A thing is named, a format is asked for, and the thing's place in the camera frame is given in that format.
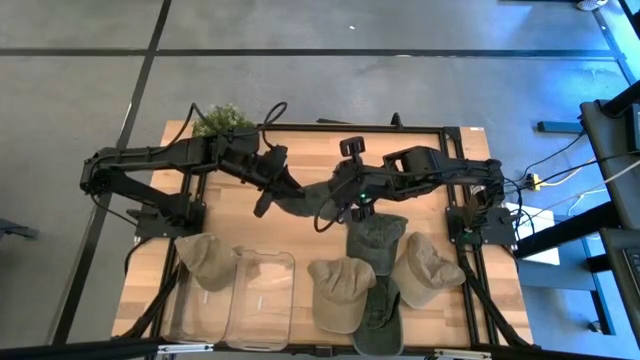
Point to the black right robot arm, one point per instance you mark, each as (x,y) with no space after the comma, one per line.
(450,170)

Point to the yellow power plug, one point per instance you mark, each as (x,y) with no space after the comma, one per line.
(536,181)

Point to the grey chair leg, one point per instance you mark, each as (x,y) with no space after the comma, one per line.
(15,230)

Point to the beige baseball cap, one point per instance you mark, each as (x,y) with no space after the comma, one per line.
(207,260)
(425,272)
(340,295)

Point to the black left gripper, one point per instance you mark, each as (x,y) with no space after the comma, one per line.
(272,170)

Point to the dark grey desk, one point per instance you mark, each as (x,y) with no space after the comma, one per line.
(622,270)
(607,150)

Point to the black desk leg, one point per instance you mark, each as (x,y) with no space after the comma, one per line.
(565,230)

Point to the person's shoe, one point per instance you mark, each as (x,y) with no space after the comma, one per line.
(592,4)

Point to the silver bracket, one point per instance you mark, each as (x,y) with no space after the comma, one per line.
(462,354)
(185,348)

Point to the white floor sheet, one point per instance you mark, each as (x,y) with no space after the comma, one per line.
(542,250)

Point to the black bar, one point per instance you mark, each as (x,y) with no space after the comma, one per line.
(75,349)

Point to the small green potted plant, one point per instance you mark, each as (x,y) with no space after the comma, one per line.
(220,120)

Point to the black table frame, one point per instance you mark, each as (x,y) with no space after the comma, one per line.
(300,127)

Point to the blue floor bar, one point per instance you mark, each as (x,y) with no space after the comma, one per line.
(560,127)

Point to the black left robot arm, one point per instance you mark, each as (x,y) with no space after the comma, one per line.
(150,155)

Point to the clear plastic bin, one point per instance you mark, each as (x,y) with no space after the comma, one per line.
(195,315)
(262,300)

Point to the dark green baseball cap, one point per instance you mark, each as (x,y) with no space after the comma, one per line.
(377,240)
(382,325)
(310,200)

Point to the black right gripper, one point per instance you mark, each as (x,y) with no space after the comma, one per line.
(355,182)

